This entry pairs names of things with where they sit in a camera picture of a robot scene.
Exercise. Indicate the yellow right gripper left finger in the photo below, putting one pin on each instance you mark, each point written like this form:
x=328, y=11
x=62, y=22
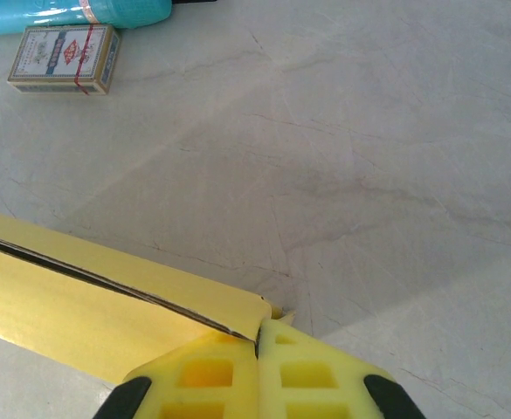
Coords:
x=202, y=379

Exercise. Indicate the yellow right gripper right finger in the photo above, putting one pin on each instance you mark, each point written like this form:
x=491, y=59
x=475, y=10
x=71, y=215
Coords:
x=316, y=379

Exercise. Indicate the yellow and white paper box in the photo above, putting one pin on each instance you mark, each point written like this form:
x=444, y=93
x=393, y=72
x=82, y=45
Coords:
x=84, y=305

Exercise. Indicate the playing card pack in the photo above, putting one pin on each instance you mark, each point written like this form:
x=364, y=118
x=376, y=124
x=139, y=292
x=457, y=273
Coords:
x=63, y=57

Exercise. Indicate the teal bottle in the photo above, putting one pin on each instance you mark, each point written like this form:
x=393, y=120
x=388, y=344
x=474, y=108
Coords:
x=63, y=13

